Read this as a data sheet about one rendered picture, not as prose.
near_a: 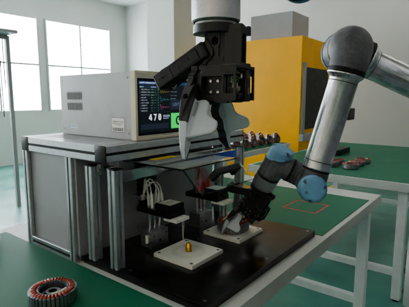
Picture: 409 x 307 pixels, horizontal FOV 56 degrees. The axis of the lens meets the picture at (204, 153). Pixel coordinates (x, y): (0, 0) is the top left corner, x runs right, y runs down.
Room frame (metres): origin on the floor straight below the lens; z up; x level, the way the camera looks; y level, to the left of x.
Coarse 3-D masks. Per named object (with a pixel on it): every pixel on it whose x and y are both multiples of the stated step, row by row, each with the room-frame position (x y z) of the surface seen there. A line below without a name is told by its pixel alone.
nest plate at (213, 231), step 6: (210, 228) 1.30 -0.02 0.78; (216, 228) 1.30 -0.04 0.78; (252, 228) 1.30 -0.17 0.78; (258, 228) 1.30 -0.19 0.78; (204, 234) 1.28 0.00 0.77; (210, 234) 1.26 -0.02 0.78; (216, 234) 1.25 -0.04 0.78; (222, 234) 1.25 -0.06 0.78; (228, 234) 1.25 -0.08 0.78; (234, 234) 1.25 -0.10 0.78; (240, 234) 1.25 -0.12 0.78; (246, 234) 1.25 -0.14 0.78; (252, 234) 1.25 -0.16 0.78; (228, 240) 1.22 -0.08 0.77; (234, 240) 1.20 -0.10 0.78; (240, 240) 1.20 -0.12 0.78
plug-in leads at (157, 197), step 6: (144, 180) 1.19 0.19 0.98; (144, 186) 1.19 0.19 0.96; (150, 186) 1.16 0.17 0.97; (156, 186) 1.18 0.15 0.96; (144, 192) 1.20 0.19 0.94; (150, 192) 1.16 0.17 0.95; (156, 192) 1.21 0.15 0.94; (162, 192) 1.20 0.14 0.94; (150, 198) 1.16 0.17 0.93; (156, 198) 1.20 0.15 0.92; (162, 198) 1.19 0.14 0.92; (144, 204) 1.19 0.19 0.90; (150, 204) 1.16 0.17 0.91
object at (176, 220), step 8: (168, 200) 1.17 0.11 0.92; (176, 200) 1.17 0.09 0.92; (144, 208) 1.17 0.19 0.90; (160, 208) 1.13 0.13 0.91; (168, 208) 1.11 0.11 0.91; (176, 208) 1.13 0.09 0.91; (160, 216) 1.13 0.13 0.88; (168, 216) 1.11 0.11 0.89; (176, 216) 1.13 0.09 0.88; (184, 216) 1.14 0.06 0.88; (160, 224) 1.21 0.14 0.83
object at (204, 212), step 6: (198, 210) 1.39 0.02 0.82; (204, 210) 1.39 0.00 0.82; (210, 210) 1.39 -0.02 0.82; (192, 216) 1.36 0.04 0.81; (198, 216) 1.34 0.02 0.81; (204, 216) 1.36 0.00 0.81; (210, 216) 1.39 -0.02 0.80; (192, 222) 1.36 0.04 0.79; (198, 222) 1.34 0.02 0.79; (204, 222) 1.36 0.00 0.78; (210, 222) 1.39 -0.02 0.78
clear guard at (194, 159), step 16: (128, 160) 1.08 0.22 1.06; (144, 160) 1.08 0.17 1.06; (160, 160) 1.08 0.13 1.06; (176, 160) 1.08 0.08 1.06; (192, 160) 1.08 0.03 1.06; (208, 160) 1.08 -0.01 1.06; (224, 160) 1.08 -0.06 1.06; (192, 176) 0.94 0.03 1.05; (208, 176) 0.98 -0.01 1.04; (224, 176) 1.02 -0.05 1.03; (240, 176) 1.06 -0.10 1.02; (208, 192) 0.92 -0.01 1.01
